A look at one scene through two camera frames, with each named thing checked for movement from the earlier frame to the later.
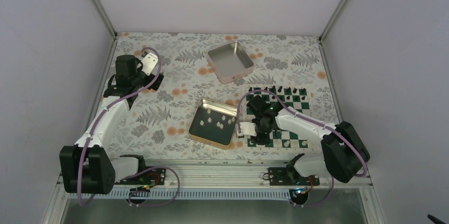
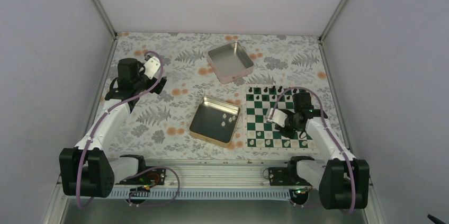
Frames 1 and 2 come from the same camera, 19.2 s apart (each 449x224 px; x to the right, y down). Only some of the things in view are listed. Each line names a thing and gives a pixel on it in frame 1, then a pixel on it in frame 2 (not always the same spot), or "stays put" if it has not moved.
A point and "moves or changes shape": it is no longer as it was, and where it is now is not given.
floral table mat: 192,114 stays put
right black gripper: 265,141 to 290,134
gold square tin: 214,124 stays put
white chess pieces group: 233,119 moves or changes shape
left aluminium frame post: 97,3 stays put
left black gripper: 157,83 stays put
